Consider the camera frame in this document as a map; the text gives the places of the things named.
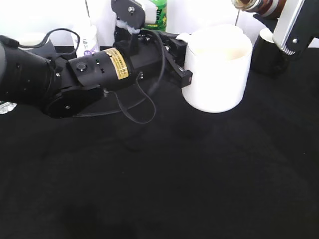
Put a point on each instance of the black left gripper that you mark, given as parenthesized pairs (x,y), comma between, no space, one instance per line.
(152,50)

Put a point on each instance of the white ceramic mug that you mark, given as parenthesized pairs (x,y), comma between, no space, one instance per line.
(219,58)

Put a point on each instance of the green sprite bottle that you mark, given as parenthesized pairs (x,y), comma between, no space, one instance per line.
(161,20)

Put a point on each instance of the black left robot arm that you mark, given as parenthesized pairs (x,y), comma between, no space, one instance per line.
(61,87)

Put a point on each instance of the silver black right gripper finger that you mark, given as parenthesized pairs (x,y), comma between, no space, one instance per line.
(297,26)

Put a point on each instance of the grey ceramic mug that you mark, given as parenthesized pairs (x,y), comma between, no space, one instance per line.
(35,38)

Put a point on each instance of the clear water bottle green label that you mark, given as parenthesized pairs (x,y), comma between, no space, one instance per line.
(6,107)

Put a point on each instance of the black ceramic mug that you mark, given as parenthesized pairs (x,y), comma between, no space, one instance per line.
(267,58)

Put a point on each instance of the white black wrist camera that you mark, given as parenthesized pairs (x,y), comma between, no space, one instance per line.
(136,13)

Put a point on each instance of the nescafe coffee bottle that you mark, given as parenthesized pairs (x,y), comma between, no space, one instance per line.
(270,9)

